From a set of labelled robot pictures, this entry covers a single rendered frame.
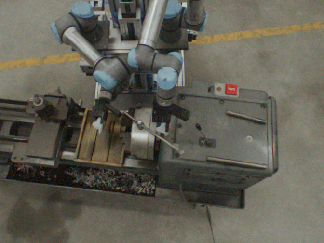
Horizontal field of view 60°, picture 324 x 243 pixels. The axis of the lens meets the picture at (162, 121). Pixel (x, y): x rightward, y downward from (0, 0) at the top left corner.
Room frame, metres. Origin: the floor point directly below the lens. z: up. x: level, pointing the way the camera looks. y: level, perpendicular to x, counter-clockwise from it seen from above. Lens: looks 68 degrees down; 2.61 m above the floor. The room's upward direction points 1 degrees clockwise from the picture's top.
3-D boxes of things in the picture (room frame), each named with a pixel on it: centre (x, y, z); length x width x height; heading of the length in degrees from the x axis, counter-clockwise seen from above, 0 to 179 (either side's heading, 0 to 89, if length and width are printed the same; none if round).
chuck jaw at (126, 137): (0.47, 0.19, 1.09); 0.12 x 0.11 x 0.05; 174
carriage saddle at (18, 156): (0.63, 0.76, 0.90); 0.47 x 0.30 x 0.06; 174
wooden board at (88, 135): (0.58, 0.37, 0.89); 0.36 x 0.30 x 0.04; 174
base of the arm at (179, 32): (1.18, -0.04, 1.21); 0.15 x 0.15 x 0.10
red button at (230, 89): (0.73, -0.37, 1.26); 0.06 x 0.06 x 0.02; 84
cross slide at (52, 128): (0.64, 0.71, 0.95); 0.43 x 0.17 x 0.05; 174
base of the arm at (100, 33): (1.16, 0.45, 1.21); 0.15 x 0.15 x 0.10
